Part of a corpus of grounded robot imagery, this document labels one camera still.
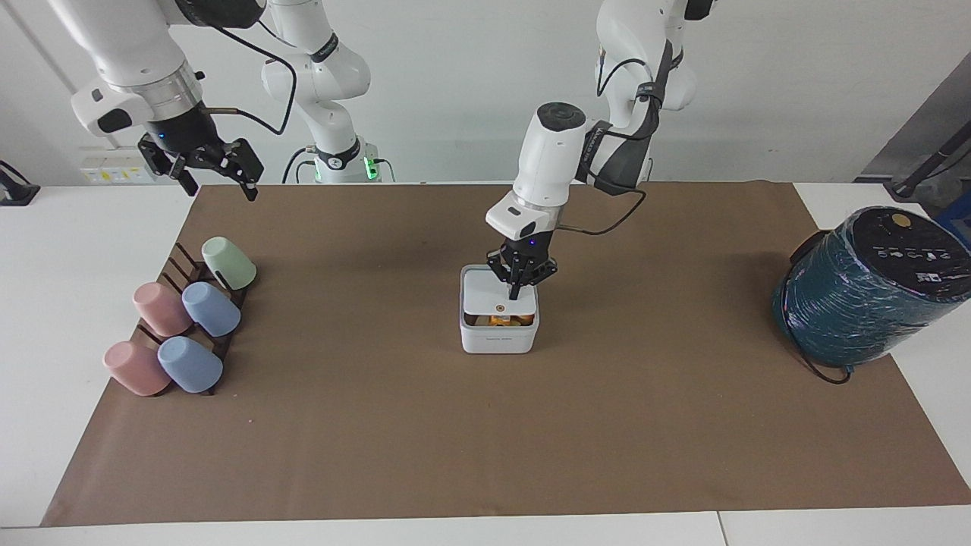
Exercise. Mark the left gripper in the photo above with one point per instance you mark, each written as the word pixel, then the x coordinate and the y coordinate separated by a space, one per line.
pixel 531 244

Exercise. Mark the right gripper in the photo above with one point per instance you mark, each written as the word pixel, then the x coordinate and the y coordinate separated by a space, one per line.
pixel 186 133

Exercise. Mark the white trash can with lid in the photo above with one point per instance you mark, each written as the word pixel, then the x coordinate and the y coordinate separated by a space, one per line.
pixel 497 337

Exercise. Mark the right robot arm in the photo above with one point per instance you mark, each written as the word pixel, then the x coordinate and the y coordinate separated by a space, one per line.
pixel 129 53

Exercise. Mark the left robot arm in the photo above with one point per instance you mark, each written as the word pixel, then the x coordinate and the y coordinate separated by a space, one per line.
pixel 546 159

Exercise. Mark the orange trash piece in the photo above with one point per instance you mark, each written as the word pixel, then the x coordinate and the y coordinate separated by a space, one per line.
pixel 498 321

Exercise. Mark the green cup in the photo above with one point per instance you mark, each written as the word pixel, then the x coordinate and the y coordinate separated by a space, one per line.
pixel 230 263

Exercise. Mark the dark brown cup rack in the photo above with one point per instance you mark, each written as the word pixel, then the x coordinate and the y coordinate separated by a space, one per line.
pixel 187 267

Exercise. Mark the blue cup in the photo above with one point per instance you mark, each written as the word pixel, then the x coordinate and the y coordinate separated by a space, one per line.
pixel 212 309
pixel 190 365

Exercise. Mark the pink cup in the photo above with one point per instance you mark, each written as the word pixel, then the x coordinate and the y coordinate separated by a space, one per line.
pixel 135 368
pixel 161 307

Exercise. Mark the black stand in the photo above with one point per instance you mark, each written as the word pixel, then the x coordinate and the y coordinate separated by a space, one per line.
pixel 929 163
pixel 15 191

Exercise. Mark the teal cylindrical speaker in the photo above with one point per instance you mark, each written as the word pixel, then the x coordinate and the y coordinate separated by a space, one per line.
pixel 865 296

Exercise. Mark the white wall socket strip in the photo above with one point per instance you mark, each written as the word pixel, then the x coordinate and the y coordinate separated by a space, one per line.
pixel 114 171

